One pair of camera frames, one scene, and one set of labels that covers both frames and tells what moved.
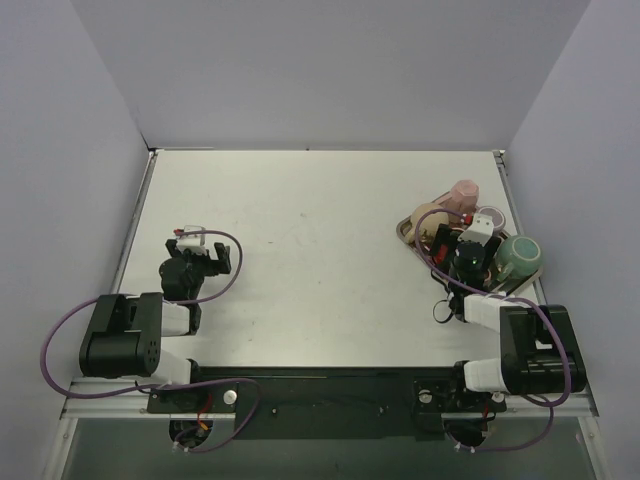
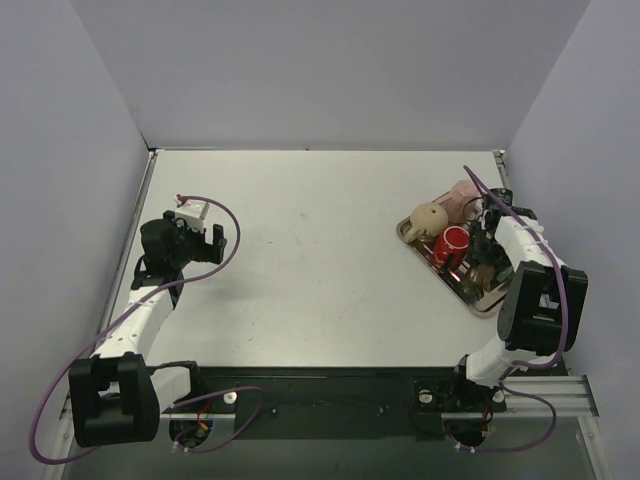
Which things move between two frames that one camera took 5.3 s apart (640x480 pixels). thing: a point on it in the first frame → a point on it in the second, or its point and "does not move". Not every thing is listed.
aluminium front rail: (128, 400) does not move
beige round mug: (429, 222) does not move
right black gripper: (447, 242) → (485, 245)
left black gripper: (201, 261) → (208, 248)
